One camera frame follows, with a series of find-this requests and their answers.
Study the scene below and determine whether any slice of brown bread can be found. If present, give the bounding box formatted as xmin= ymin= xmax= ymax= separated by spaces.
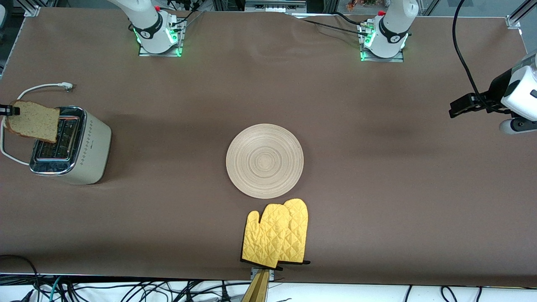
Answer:
xmin=5 ymin=100 xmax=61 ymax=144

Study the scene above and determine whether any round wooden plate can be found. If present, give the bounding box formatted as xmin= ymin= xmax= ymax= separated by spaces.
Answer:
xmin=226 ymin=123 xmax=305 ymax=200

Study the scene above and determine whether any cream and chrome toaster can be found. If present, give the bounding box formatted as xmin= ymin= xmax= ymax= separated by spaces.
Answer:
xmin=29 ymin=106 xmax=112 ymax=185

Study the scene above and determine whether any brown table cover sheet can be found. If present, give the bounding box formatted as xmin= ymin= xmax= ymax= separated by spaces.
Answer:
xmin=0 ymin=6 xmax=537 ymax=288

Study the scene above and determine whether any yellow quilted oven mitt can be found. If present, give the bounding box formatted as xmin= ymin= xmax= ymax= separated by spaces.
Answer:
xmin=241 ymin=203 xmax=292 ymax=269
xmin=277 ymin=198 xmax=311 ymax=266

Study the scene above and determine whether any grey metal box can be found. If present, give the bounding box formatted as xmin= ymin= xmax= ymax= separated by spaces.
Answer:
xmin=245 ymin=0 xmax=308 ymax=12

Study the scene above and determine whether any white toaster power cord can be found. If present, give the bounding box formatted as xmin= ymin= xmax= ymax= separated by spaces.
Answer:
xmin=0 ymin=82 xmax=75 ymax=165

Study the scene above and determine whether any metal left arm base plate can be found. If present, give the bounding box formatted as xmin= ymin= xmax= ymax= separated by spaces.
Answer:
xmin=360 ymin=23 xmax=405 ymax=63

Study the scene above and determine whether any black arm base cable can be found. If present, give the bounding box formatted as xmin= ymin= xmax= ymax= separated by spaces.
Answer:
xmin=168 ymin=0 xmax=204 ymax=26
xmin=294 ymin=16 xmax=372 ymax=37
xmin=334 ymin=11 xmax=365 ymax=26

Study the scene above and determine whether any teal cable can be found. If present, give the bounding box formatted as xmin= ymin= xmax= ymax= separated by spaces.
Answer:
xmin=48 ymin=276 xmax=63 ymax=302

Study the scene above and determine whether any tangled black cable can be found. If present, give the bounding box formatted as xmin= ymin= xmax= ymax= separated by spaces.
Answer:
xmin=63 ymin=279 xmax=252 ymax=302

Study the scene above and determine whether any small metal clamp bracket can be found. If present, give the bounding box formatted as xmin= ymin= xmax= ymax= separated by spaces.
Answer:
xmin=250 ymin=266 xmax=276 ymax=281

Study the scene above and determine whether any wooden camera stand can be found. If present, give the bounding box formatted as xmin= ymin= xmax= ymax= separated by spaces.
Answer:
xmin=241 ymin=269 xmax=271 ymax=302

